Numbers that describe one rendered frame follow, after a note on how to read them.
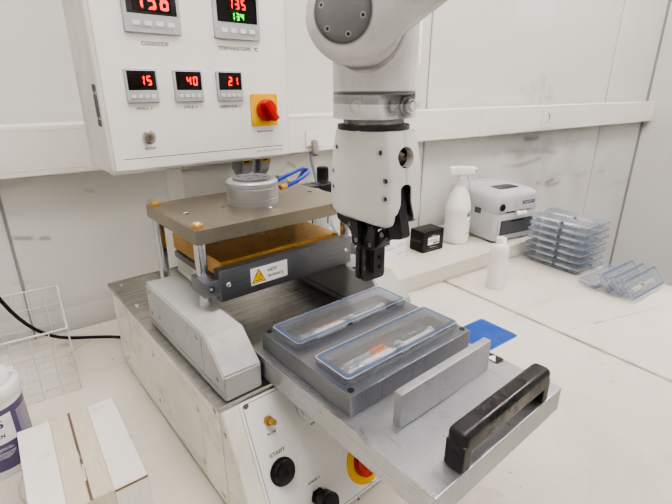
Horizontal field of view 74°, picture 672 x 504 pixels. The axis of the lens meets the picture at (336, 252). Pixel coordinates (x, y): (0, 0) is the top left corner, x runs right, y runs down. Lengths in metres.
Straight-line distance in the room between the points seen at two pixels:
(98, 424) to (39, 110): 0.65
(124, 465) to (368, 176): 0.46
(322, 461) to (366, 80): 0.47
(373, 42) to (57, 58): 0.84
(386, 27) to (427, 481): 0.36
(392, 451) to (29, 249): 0.92
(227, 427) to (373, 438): 0.19
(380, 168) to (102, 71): 0.45
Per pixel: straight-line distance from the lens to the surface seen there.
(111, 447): 0.70
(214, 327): 0.58
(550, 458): 0.81
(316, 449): 0.64
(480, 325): 1.12
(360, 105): 0.45
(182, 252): 0.74
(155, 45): 0.78
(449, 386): 0.50
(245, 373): 0.56
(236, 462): 0.59
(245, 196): 0.67
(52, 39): 1.13
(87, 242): 1.17
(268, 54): 0.87
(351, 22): 0.38
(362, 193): 0.47
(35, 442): 0.75
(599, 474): 0.82
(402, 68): 0.45
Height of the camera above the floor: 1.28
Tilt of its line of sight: 20 degrees down
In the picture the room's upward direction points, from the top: straight up
